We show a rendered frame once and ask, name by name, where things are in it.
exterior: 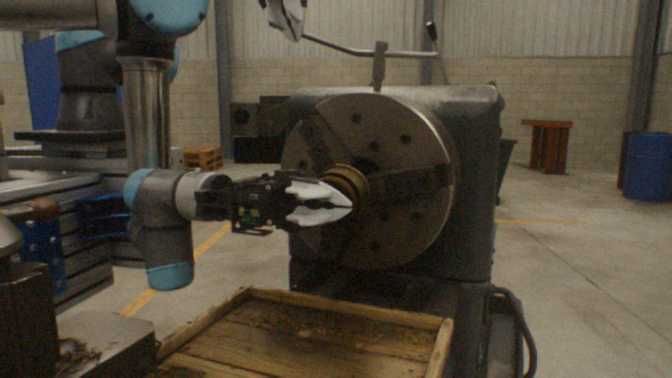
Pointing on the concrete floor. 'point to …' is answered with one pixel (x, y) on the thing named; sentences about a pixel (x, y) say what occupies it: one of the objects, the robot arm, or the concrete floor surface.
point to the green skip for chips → (503, 161)
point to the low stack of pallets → (196, 156)
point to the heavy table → (549, 145)
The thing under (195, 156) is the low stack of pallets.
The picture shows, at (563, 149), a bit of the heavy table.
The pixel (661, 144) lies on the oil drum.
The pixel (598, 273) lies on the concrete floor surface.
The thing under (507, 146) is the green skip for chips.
